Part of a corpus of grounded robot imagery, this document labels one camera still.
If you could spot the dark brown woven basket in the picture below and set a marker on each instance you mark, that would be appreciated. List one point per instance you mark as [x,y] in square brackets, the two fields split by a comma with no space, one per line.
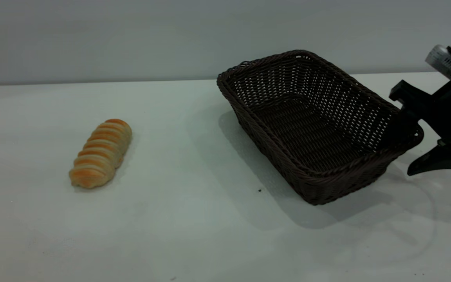
[311,133]

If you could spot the striped orange bread roll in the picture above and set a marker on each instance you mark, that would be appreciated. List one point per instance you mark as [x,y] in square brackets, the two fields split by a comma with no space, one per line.
[100,154]

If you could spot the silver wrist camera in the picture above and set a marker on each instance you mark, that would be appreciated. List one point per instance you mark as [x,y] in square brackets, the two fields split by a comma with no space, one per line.
[442,60]

